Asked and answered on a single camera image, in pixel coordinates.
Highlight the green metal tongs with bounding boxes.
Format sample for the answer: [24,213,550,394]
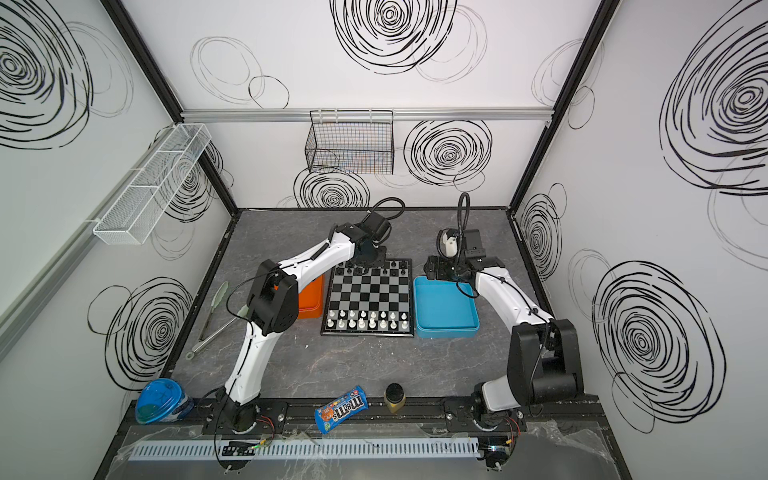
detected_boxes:
[184,280,250,361]

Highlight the yellow jar black lid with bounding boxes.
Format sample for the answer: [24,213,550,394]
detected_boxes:
[384,383,406,414]

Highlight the blue candy bag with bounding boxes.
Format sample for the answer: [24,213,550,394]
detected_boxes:
[314,386,369,435]

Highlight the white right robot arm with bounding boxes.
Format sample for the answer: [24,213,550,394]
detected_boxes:
[424,228,584,428]

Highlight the black white chessboard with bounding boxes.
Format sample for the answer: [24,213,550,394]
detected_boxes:
[321,258,415,338]

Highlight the blue plastic tray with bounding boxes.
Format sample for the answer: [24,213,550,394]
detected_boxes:
[413,276,479,339]

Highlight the white slotted cable duct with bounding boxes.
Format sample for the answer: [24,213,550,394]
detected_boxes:
[128,437,481,461]

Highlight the orange plastic tray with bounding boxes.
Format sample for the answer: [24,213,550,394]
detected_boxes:
[297,276,324,320]

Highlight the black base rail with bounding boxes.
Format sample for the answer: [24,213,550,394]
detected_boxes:
[119,394,607,436]

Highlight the clear wall shelf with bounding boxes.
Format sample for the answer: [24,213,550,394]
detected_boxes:
[93,123,211,245]

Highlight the blue lidded container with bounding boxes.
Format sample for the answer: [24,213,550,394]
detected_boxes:
[135,378,193,425]

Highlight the black wire basket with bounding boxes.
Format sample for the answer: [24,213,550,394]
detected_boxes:
[304,109,395,175]

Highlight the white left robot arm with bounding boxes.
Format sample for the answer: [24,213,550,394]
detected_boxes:
[217,210,391,432]

